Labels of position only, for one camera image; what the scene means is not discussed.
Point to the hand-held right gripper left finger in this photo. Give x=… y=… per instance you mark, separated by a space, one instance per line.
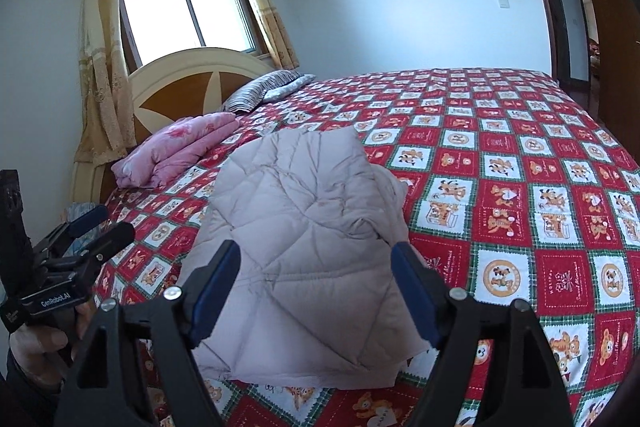
x=215 y=292

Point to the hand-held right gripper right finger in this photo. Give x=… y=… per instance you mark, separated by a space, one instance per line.
x=415 y=292

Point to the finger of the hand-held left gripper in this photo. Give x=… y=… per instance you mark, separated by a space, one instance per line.
x=87 y=219
x=112 y=239

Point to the pale pink quilted puffer jacket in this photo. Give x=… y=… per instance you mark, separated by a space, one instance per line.
x=300 y=207

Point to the person's left forearm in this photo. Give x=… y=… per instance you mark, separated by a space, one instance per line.
x=20 y=402

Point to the person's left hand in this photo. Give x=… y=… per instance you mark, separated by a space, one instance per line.
x=40 y=347

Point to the pale blue cloth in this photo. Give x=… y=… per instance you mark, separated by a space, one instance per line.
x=75 y=210

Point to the folded pink blanket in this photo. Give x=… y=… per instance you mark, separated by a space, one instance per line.
x=175 y=142

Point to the cream and brown headboard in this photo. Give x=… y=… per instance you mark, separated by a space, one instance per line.
x=175 y=97

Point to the red checked printed bedspread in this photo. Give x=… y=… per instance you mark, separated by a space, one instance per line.
x=500 y=157

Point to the long yellow curtain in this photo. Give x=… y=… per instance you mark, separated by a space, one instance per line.
x=100 y=57

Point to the striped pillow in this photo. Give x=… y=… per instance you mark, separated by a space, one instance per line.
x=255 y=94

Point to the grey dotted pillow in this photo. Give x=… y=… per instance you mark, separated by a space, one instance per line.
x=292 y=85

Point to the window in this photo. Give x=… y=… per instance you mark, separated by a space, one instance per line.
x=210 y=7

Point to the brown wooden door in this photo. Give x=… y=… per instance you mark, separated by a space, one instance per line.
x=615 y=57

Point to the dark wooden door frame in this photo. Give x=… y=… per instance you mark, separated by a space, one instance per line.
x=555 y=57

